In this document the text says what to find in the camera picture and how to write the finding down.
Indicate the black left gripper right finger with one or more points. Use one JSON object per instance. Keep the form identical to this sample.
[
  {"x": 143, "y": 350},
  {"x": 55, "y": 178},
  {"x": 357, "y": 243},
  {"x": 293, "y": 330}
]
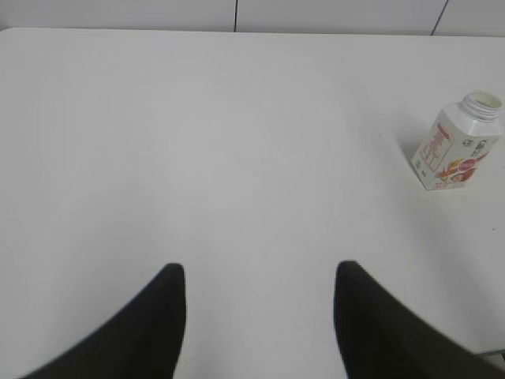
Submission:
[{"x": 379, "y": 337}]

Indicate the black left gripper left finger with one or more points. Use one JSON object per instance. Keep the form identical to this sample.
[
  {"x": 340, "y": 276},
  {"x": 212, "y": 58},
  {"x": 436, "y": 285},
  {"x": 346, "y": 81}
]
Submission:
[{"x": 142, "y": 340}]

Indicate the white yili changqing yogurt bottle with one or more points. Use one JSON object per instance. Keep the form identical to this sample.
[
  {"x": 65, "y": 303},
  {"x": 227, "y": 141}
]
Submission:
[{"x": 462, "y": 135}]

